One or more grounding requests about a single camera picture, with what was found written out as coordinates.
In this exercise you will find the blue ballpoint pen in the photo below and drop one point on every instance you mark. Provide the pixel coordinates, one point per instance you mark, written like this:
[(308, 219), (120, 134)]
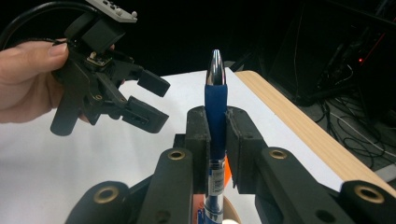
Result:
[(215, 109)]

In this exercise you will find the tan pen holder cup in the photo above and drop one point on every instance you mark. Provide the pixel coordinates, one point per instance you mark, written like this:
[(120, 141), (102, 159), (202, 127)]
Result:
[(233, 208)]

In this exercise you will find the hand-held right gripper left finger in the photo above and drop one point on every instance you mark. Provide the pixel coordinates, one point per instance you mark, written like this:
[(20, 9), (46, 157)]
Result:
[(198, 149)]

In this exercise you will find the white table mat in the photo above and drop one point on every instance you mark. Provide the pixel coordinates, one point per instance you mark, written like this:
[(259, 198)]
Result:
[(93, 161)]

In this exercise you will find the dark equipment with red light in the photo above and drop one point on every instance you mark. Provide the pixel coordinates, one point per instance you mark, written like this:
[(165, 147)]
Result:
[(327, 56)]

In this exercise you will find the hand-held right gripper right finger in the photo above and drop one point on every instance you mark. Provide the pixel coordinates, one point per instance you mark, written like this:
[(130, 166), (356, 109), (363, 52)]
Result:
[(244, 146)]

